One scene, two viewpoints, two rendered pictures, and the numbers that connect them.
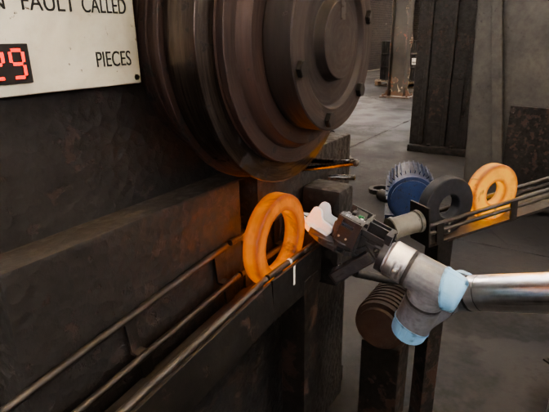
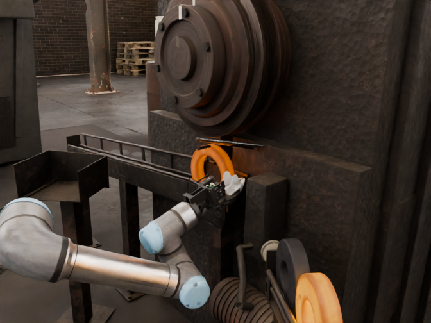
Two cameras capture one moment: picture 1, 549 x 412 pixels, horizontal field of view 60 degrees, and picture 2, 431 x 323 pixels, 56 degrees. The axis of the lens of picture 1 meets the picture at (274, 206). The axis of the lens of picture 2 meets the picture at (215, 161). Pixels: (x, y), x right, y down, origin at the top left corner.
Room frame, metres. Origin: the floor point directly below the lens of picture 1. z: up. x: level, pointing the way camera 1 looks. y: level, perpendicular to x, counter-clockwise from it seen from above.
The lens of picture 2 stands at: (1.20, -1.19, 1.19)
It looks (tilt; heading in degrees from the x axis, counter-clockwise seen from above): 18 degrees down; 106
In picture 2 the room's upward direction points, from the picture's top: 1 degrees clockwise
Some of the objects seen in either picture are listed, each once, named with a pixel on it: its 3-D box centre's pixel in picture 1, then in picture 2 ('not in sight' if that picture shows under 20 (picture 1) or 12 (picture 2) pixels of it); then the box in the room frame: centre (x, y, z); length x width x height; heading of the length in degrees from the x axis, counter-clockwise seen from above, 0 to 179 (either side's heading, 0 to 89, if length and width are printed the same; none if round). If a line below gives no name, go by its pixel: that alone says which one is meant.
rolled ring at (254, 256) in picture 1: (275, 239); (211, 172); (0.85, 0.00, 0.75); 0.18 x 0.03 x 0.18; 148
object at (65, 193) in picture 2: not in sight; (70, 245); (0.25, 0.03, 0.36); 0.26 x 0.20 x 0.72; 2
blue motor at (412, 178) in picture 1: (409, 189); not in sight; (2.95, -0.89, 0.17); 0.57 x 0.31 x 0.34; 167
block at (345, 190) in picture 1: (325, 231); (265, 215); (1.05, -0.12, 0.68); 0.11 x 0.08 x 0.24; 57
